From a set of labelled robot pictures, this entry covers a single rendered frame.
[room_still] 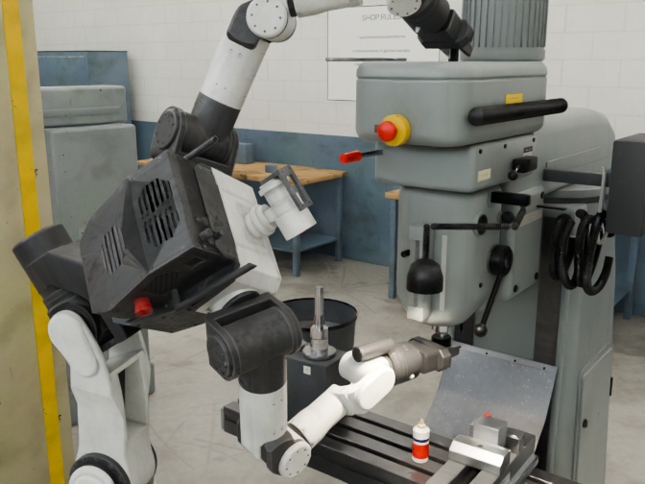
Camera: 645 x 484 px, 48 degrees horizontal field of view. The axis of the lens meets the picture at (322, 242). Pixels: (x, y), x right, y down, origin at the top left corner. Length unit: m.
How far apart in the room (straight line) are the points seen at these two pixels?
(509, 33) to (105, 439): 1.26
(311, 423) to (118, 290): 0.48
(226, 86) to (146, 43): 7.44
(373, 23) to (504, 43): 5.05
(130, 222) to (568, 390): 1.30
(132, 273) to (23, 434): 1.91
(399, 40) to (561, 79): 1.48
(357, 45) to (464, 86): 5.48
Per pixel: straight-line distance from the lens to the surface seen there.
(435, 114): 1.40
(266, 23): 1.42
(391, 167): 1.57
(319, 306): 1.91
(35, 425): 3.15
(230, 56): 1.45
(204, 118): 1.46
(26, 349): 3.02
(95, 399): 1.59
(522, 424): 2.07
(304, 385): 1.96
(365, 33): 6.82
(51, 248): 1.57
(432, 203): 1.57
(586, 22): 5.94
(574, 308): 2.03
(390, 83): 1.45
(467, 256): 1.58
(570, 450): 2.21
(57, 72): 9.10
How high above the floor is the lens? 1.89
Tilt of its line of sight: 14 degrees down
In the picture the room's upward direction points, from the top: straight up
